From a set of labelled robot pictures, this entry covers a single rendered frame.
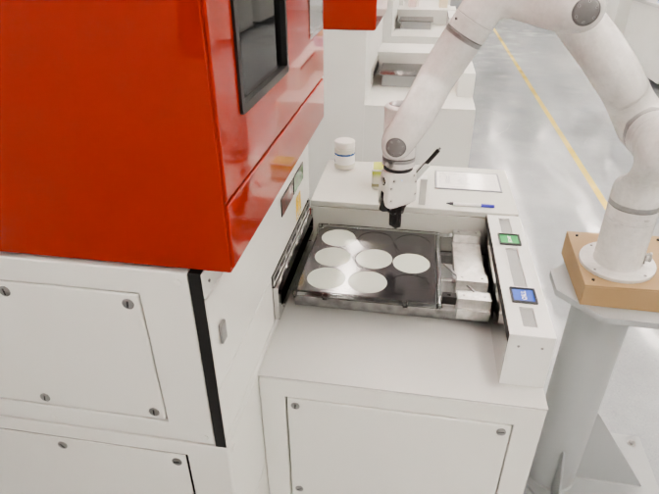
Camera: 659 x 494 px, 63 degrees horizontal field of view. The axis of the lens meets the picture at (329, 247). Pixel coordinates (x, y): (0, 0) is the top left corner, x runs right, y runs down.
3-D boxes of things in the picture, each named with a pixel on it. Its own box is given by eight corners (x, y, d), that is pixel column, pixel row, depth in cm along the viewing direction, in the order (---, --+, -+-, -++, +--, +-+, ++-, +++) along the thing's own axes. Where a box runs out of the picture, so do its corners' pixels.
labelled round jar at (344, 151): (332, 169, 185) (332, 143, 180) (335, 162, 191) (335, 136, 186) (353, 171, 184) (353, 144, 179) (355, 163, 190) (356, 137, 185)
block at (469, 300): (456, 307, 131) (458, 297, 129) (456, 299, 134) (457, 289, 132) (489, 311, 130) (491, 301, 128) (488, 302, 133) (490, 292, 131)
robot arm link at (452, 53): (483, 55, 109) (403, 171, 125) (481, 41, 122) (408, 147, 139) (447, 30, 108) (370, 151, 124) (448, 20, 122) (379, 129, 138)
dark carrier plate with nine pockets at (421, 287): (296, 291, 134) (296, 289, 134) (321, 226, 164) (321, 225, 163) (434, 304, 130) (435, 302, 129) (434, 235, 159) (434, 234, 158)
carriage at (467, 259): (455, 319, 132) (456, 309, 130) (450, 245, 163) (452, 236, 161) (488, 321, 130) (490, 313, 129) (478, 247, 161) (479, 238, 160)
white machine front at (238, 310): (216, 446, 103) (186, 272, 83) (303, 239, 172) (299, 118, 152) (230, 448, 102) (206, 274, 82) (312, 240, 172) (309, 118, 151)
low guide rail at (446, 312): (294, 304, 142) (294, 295, 141) (296, 300, 144) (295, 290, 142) (487, 323, 135) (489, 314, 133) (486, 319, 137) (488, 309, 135)
